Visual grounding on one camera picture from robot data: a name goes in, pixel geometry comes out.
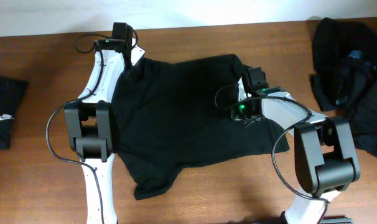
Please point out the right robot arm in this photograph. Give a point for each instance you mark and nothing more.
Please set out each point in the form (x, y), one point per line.
(325, 157)

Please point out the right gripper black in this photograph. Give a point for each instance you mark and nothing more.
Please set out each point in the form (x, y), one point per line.
(234, 116)

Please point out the folded black Nike garment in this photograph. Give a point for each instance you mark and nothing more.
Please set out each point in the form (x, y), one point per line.
(12, 92)

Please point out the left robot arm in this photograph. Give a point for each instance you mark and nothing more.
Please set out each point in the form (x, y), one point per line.
(91, 121)

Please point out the black t-shirt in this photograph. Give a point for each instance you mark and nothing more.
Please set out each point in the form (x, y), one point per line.
(176, 117)

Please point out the black clothes pile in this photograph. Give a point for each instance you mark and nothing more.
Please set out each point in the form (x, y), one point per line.
(345, 63)

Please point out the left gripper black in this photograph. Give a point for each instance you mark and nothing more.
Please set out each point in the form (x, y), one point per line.
(126, 50)

